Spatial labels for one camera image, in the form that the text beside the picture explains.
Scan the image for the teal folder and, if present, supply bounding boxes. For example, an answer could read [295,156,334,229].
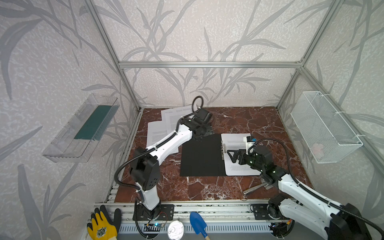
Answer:
[180,134,227,177]

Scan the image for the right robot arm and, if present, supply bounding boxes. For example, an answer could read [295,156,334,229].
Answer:
[224,145,384,240]

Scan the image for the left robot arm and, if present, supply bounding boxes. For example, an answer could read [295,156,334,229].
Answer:
[114,96,213,220]

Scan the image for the blue trowel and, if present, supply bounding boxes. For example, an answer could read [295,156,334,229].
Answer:
[190,212,211,240]

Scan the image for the green circuit board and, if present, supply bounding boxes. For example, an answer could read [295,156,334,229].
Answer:
[144,222,167,233]

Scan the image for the yellow black glove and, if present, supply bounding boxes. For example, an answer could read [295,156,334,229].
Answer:
[87,205,122,240]

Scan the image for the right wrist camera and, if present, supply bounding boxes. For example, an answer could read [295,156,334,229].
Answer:
[244,136,257,155]

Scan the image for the aluminium frame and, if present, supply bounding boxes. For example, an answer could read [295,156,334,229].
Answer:
[85,1,384,222]

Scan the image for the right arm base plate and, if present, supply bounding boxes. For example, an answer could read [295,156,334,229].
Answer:
[250,204,272,220]

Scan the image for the white wire basket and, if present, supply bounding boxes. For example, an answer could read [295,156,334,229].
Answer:
[291,91,363,164]

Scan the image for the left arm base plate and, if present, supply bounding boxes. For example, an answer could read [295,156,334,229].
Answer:
[136,204,175,221]

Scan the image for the clear plastic wall tray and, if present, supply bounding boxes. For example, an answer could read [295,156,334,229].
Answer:
[42,94,120,163]

